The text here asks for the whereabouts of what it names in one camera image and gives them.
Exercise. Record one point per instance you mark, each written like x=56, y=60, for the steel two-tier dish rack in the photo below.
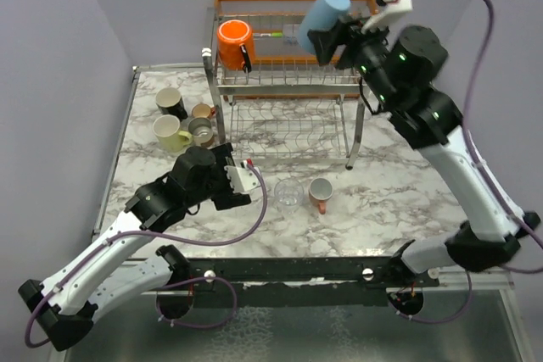
x=287, y=108

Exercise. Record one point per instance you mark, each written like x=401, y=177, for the cream cup brown band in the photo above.
x=202, y=132

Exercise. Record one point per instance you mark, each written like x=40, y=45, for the light blue plastic cup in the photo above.
x=321, y=16

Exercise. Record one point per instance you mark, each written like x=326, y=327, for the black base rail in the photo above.
x=285, y=282

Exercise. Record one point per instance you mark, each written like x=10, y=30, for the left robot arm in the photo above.
x=67, y=304

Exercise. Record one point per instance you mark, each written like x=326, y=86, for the light green mug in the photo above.
x=168, y=130

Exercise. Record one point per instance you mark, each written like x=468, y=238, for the small copper orange cup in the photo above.
x=203, y=110

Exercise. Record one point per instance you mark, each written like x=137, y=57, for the black faceted mug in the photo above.
x=169, y=101

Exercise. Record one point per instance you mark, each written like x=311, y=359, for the orange mug black handle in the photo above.
x=235, y=45

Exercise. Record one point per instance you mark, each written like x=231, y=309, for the pink ceramic mug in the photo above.
x=320, y=191

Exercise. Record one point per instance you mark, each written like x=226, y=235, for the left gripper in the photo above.
x=225, y=158

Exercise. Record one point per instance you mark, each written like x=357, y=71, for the small clear container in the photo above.
x=290, y=34

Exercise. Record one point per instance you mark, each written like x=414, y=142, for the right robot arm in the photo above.
x=432, y=125

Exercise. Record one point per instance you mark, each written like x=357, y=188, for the aluminium table frame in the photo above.
x=392, y=196

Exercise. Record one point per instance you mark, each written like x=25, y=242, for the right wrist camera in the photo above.
x=392, y=11

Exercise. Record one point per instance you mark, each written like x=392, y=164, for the clear plastic tumbler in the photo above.
x=288, y=195

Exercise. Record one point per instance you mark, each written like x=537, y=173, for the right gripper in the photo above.
x=344, y=30

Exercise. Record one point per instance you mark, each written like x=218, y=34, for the orange wooden rack frame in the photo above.
x=279, y=71

